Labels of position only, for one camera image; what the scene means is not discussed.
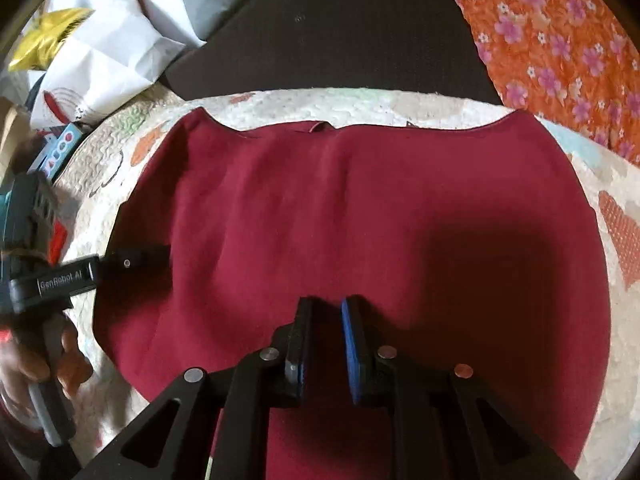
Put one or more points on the person's left hand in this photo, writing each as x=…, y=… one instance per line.
x=22, y=372

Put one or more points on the orange floral cloth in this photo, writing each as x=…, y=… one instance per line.
x=550, y=35

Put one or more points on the dark grey mat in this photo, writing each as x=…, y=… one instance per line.
x=350, y=35

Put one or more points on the colourful printed box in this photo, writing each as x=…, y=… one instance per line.
x=62, y=149

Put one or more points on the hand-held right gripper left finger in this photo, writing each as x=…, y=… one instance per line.
x=302, y=376

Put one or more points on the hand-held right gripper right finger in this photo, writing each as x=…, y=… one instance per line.
x=352, y=352

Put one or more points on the maroon shirt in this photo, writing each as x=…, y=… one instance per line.
x=375, y=200

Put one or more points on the white paper bag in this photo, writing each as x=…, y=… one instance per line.
x=115, y=45

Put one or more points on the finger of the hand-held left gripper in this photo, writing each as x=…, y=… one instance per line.
x=125, y=263

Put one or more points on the yellow plastic bag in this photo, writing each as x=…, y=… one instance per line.
x=45, y=40

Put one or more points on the white quilted heart blanket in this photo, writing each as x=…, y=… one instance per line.
x=350, y=102

